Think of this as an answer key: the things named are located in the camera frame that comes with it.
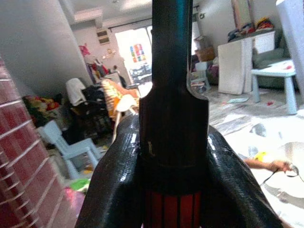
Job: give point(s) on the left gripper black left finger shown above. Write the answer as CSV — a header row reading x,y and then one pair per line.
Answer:
x,y
111,180

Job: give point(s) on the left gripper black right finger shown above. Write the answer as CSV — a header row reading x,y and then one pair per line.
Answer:
x,y
235,197

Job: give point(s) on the green floor scrap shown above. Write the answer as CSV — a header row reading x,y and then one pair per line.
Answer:
x,y
79,184

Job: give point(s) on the pink floor cloth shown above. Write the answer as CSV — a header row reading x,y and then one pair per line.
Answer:
x,y
72,200

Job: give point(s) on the toddler in pink clothes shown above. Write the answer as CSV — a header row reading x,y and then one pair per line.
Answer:
x,y
263,164

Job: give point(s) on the light blue child chair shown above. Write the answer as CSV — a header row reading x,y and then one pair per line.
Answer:
x,y
76,149
203,71

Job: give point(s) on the small yellow toy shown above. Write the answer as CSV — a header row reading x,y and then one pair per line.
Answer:
x,y
261,156

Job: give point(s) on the black office chair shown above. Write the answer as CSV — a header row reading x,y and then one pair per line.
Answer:
x,y
92,107

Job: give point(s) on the white cloth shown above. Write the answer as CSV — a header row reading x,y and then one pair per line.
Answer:
x,y
74,91

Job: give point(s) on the colourful toy pile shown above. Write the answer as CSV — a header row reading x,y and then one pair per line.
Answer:
x,y
40,108

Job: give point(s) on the colourful squares poster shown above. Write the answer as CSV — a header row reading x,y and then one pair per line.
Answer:
x,y
137,53

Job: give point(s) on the white upright mattress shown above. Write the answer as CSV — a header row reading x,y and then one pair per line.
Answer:
x,y
234,66

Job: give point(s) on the light blue child table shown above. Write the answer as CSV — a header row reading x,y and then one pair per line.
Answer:
x,y
278,72

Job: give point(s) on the green sofa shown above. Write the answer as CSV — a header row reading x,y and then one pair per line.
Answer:
x,y
268,60

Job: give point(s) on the brown cardboard box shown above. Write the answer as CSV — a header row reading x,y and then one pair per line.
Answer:
x,y
206,54

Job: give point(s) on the white cabinet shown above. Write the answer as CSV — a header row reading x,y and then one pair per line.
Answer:
x,y
264,41

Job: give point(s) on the colourful clothes pile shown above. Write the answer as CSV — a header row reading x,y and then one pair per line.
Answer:
x,y
249,29

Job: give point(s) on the red tiled low wall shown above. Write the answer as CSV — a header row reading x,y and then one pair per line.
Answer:
x,y
21,154

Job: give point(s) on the pink wall decoration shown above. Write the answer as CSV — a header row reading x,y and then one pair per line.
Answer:
x,y
84,50

